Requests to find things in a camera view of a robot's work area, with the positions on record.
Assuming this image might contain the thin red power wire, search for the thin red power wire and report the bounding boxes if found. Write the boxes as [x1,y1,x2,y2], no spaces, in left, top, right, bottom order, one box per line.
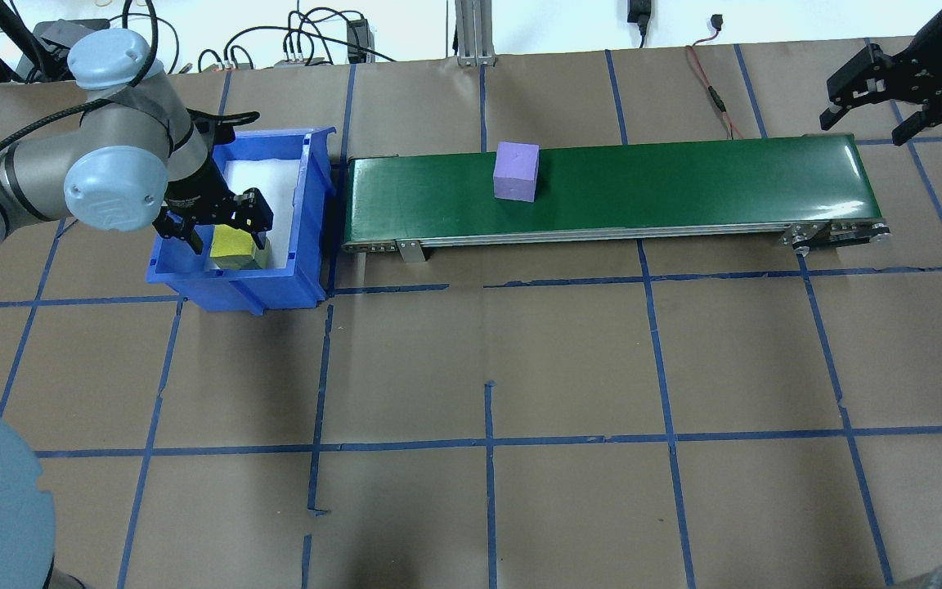
[685,15,746,140]

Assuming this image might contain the grey equipment box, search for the grey equipment box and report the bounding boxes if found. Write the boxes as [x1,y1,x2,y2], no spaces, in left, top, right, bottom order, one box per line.
[34,20,110,60]

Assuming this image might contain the black hanging plug adapter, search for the black hanging plug adapter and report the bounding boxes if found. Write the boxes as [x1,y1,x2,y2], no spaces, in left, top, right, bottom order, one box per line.
[626,0,655,50]

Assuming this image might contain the aluminium frame post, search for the aluminium frame post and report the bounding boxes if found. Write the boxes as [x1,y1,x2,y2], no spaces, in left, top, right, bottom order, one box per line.
[454,0,499,67]

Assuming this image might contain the green conveyor belt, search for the green conveyor belt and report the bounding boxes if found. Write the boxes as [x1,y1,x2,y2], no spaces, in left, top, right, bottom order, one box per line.
[342,133,892,265]

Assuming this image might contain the purple foam block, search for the purple foam block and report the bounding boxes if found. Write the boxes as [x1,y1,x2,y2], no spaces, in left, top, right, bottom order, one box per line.
[492,142,541,204]

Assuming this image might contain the yellow foam block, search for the yellow foam block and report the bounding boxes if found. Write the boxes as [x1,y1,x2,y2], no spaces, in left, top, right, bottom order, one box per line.
[209,224,271,272]

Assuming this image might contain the blue plastic storage bin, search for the blue plastic storage bin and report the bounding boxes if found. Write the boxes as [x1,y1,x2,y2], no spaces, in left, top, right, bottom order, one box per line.
[146,126,338,317]

